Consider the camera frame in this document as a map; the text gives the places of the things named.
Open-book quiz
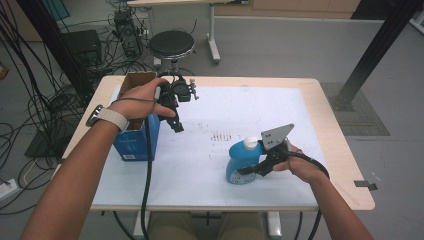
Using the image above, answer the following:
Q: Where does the grey tape piece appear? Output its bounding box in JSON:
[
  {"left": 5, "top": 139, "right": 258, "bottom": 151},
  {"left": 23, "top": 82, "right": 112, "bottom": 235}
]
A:
[{"left": 353, "top": 179, "right": 378, "bottom": 192}]

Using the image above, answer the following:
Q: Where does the wristwatch with white band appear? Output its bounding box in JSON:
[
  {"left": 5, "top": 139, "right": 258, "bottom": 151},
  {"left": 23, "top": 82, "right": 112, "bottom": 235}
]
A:
[{"left": 85, "top": 104, "right": 130, "bottom": 133}]

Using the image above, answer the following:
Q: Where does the blue bottle with white cap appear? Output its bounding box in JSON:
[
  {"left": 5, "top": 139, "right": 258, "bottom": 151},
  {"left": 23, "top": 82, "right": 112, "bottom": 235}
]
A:
[{"left": 225, "top": 136, "right": 268, "bottom": 185}]

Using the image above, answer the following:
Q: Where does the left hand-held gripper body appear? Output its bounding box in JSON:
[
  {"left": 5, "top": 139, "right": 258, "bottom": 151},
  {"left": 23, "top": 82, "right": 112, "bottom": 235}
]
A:
[{"left": 155, "top": 71, "right": 200, "bottom": 114}]

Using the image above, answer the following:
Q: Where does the black round stool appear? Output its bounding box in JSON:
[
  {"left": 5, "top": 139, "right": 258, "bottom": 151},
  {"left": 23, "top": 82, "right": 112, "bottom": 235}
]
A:
[{"left": 148, "top": 30, "right": 196, "bottom": 69}]

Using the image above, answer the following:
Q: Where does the person's left leg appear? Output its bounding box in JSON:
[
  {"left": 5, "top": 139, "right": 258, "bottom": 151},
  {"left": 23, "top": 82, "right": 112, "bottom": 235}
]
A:
[{"left": 148, "top": 211, "right": 198, "bottom": 240}]

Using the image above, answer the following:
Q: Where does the person's left hand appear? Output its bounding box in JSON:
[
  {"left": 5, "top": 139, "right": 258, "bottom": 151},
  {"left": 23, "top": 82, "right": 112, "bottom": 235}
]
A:
[{"left": 109, "top": 77, "right": 177, "bottom": 121}]

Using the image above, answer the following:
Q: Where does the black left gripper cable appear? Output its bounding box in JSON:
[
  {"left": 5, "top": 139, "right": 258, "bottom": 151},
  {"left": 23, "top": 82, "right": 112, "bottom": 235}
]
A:
[{"left": 139, "top": 116, "right": 158, "bottom": 240}]

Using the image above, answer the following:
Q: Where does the tangle of black floor cables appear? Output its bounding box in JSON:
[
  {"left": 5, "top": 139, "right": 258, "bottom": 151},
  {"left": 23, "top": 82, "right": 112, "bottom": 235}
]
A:
[{"left": 0, "top": 6, "right": 154, "bottom": 214}]

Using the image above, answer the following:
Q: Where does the wooden table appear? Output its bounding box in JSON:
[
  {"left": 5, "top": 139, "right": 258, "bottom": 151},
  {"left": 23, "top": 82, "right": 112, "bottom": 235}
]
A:
[{"left": 54, "top": 74, "right": 376, "bottom": 239}]

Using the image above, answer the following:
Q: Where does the white power strip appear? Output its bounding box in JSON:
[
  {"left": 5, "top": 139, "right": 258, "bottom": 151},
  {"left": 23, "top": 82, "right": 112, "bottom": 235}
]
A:
[{"left": 0, "top": 178, "right": 18, "bottom": 202}]

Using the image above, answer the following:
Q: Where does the white table mat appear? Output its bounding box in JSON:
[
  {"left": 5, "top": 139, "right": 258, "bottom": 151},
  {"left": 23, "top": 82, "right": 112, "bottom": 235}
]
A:
[{"left": 91, "top": 85, "right": 328, "bottom": 208}]

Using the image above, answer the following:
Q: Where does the person's leg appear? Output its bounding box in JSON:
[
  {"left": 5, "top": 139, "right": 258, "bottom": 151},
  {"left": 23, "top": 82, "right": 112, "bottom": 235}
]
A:
[
  {"left": 215, "top": 211, "right": 265, "bottom": 240},
  {"left": 148, "top": 211, "right": 198, "bottom": 240}
]

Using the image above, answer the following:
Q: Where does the person's right hand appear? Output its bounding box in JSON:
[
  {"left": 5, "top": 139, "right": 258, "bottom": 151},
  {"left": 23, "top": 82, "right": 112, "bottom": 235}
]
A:
[{"left": 273, "top": 139, "right": 329, "bottom": 185}]

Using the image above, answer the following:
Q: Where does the black box on floor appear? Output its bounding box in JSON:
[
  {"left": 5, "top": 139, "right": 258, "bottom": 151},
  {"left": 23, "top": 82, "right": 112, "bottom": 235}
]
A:
[{"left": 63, "top": 29, "right": 103, "bottom": 69}]

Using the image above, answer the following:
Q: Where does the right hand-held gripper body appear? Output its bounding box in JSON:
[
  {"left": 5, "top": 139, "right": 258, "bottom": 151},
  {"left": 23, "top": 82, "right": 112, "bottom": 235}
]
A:
[{"left": 260, "top": 123, "right": 295, "bottom": 161}]

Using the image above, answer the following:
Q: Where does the person's right leg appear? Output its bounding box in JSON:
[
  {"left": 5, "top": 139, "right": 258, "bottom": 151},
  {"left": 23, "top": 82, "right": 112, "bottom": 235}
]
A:
[{"left": 215, "top": 211, "right": 265, "bottom": 240}]

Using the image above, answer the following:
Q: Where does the white desk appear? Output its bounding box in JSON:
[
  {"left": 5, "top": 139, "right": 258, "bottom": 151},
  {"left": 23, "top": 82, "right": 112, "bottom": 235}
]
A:
[{"left": 126, "top": 0, "right": 249, "bottom": 64}]

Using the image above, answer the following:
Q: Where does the black metal frame post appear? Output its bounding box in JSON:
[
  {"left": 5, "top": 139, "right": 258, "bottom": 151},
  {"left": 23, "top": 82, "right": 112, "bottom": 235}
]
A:
[
  {"left": 16, "top": 0, "right": 92, "bottom": 98},
  {"left": 331, "top": 0, "right": 424, "bottom": 112}
]

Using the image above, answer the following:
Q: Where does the blue cardboard box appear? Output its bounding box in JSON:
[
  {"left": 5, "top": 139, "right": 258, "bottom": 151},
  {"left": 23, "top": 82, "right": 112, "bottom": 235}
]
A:
[{"left": 112, "top": 71, "right": 162, "bottom": 162}]

